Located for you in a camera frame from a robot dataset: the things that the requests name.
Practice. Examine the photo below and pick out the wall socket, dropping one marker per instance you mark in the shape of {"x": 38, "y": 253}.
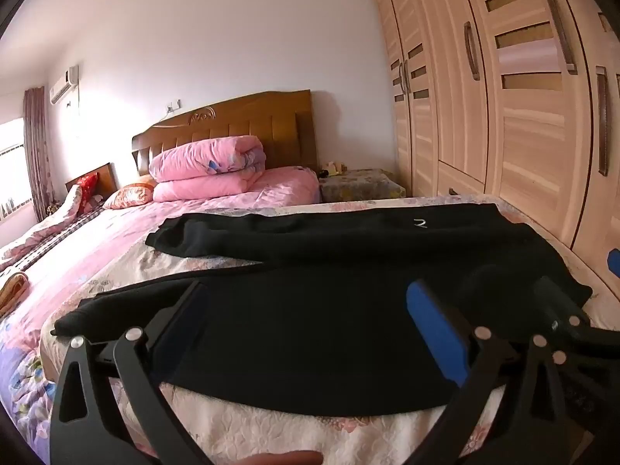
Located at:
{"x": 173, "y": 105}

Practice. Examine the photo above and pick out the pink floral quilt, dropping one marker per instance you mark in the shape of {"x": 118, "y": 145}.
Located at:
{"x": 48, "y": 232}

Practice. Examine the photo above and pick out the purple floral bedsheet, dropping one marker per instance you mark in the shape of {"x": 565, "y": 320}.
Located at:
{"x": 24, "y": 378}

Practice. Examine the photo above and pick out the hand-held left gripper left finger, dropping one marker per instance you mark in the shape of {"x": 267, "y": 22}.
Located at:
{"x": 191, "y": 317}

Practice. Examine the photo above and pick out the white air conditioner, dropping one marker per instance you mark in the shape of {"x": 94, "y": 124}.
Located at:
{"x": 63, "y": 86}

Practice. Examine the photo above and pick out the black pants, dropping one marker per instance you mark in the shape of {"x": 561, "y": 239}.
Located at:
{"x": 315, "y": 329}

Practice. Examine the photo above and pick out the window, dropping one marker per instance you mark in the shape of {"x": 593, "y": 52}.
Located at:
{"x": 12, "y": 174}

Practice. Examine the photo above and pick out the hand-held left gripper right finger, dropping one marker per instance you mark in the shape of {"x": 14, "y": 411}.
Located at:
{"x": 433, "y": 319}

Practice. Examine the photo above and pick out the yellow folded towel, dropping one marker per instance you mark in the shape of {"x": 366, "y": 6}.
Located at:
{"x": 12, "y": 290}

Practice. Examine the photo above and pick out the pink pillow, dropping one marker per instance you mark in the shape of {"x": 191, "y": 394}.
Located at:
{"x": 290, "y": 184}

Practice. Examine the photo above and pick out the dark red curtain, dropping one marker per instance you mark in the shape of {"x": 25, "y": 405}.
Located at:
{"x": 36, "y": 155}

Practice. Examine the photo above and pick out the light wooden wardrobe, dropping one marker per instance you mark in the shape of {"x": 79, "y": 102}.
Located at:
{"x": 533, "y": 131}

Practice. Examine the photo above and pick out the yellow toy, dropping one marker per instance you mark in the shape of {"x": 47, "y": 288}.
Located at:
{"x": 334, "y": 168}

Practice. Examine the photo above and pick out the orange pillow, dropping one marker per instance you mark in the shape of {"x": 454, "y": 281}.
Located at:
{"x": 128, "y": 196}

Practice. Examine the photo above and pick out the large wooden headboard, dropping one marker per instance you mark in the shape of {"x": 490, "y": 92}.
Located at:
{"x": 271, "y": 116}

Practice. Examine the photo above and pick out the small wooden headboard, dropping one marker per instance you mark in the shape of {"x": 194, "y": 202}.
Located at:
{"x": 106, "y": 177}

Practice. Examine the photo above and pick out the cream floral blanket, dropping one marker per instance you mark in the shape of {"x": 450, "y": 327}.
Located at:
{"x": 218, "y": 426}

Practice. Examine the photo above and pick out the red pillow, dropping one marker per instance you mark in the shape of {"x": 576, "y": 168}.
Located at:
{"x": 87, "y": 186}

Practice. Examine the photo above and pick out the person's left hand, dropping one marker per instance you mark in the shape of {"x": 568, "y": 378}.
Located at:
{"x": 286, "y": 459}

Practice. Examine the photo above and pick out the folded pink quilt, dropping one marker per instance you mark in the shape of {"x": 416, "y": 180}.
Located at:
{"x": 203, "y": 160}

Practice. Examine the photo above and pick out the nightstand with floral cover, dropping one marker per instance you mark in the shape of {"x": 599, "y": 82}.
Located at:
{"x": 358, "y": 186}

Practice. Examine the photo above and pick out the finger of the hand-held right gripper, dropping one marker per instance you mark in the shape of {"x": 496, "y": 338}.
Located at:
{"x": 562, "y": 305}
{"x": 614, "y": 262}

